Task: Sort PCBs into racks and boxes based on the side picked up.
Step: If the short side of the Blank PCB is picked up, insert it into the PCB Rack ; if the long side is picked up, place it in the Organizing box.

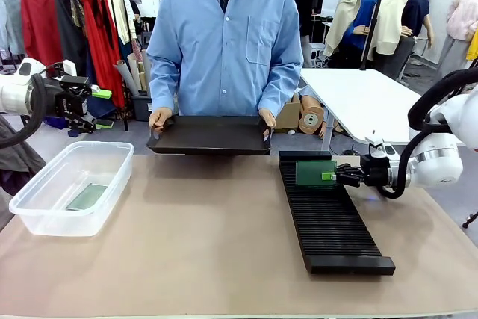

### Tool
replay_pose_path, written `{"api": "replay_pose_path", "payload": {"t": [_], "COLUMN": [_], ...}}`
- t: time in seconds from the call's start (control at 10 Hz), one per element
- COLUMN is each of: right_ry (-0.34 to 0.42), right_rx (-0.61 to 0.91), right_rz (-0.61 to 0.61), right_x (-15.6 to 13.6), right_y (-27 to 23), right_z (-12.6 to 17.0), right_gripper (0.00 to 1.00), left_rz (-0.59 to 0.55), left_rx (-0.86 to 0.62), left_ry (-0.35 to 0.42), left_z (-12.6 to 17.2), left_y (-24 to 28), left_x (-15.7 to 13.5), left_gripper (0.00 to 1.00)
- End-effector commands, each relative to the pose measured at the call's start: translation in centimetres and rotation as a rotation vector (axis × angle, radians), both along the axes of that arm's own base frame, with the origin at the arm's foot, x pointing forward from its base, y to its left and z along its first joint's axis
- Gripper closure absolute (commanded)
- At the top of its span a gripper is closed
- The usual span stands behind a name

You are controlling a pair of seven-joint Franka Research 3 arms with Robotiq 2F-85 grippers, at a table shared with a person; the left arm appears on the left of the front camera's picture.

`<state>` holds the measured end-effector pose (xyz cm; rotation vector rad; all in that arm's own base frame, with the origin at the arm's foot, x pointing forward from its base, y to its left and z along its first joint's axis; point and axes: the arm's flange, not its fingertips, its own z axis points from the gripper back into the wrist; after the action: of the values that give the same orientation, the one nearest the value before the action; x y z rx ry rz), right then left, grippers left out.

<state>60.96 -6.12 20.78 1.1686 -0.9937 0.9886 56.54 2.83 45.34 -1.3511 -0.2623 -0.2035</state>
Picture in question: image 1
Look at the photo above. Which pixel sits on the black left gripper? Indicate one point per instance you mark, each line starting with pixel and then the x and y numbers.
pixel 71 96

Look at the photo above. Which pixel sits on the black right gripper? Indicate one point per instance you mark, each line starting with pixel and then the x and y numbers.
pixel 375 171

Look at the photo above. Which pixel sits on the dark green PCB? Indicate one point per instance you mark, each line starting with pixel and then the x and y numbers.
pixel 308 173

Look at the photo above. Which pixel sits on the light green perforated PCB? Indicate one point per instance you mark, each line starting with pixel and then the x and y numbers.
pixel 87 196

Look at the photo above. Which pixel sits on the black plastic tray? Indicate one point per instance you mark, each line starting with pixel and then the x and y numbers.
pixel 209 136

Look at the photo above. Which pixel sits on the person's right forearm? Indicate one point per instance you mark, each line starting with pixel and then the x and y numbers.
pixel 164 83

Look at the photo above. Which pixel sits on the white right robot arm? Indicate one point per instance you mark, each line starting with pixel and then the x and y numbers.
pixel 437 162

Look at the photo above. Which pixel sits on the person's left forearm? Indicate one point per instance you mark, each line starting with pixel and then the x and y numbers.
pixel 284 87

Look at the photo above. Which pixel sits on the person's right hand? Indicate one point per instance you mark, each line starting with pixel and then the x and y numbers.
pixel 158 119

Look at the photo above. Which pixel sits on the person's left hand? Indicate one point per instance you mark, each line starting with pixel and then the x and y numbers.
pixel 267 117

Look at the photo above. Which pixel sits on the grey storage bin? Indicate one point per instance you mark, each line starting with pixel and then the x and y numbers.
pixel 142 108

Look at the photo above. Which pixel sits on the cardboard tube rolls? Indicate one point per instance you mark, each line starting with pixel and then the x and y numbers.
pixel 130 72

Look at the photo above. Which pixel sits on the black slotted PCB rack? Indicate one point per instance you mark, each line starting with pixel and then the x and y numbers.
pixel 328 222

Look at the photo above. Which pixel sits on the red hanging dress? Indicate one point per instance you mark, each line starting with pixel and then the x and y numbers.
pixel 101 54

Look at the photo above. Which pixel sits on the brown cardboard spool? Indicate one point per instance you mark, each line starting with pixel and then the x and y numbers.
pixel 311 119

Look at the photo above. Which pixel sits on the white table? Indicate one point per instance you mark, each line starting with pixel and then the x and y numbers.
pixel 358 102

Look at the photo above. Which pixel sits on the dark grey hanging garment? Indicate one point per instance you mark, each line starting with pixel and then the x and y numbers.
pixel 71 31

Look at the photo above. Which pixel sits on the dark grey cloth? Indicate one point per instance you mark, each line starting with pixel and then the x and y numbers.
pixel 18 162

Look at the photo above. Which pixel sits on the cream hanging garment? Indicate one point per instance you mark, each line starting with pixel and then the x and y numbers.
pixel 121 16

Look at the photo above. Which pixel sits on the red hanging shirt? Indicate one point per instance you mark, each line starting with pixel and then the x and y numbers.
pixel 41 24

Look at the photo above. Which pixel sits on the clear plastic storage box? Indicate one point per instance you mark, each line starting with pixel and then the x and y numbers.
pixel 71 218

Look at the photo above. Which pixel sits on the white computer case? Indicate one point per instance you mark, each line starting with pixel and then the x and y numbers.
pixel 317 54

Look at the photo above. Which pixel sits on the grey blue hanging garment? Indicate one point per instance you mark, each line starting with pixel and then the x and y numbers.
pixel 11 16

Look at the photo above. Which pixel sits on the black tripod leg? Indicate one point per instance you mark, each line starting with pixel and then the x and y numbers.
pixel 471 220

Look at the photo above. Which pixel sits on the person's blue shirt torso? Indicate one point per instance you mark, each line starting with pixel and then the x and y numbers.
pixel 228 42

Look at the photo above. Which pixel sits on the black tripod pole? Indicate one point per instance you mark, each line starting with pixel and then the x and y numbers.
pixel 373 24

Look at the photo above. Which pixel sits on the mannequin beige jacket blue shirt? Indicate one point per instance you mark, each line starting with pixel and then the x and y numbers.
pixel 354 5

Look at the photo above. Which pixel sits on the mannequin in black clothes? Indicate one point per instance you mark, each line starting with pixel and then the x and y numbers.
pixel 300 9

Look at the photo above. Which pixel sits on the mannequin cream jacket navy top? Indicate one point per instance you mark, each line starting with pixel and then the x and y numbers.
pixel 407 16

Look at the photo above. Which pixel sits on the mannequin pink sweater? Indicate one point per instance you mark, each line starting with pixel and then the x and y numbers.
pixel 461 20

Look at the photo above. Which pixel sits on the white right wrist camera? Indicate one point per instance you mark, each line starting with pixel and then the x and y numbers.
pixel 381 148

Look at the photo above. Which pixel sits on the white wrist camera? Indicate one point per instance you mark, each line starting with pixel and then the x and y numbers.
pixel 69 68
pixel 381 148

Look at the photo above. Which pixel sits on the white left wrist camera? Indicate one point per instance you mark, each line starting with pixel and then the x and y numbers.
pixel 69 68

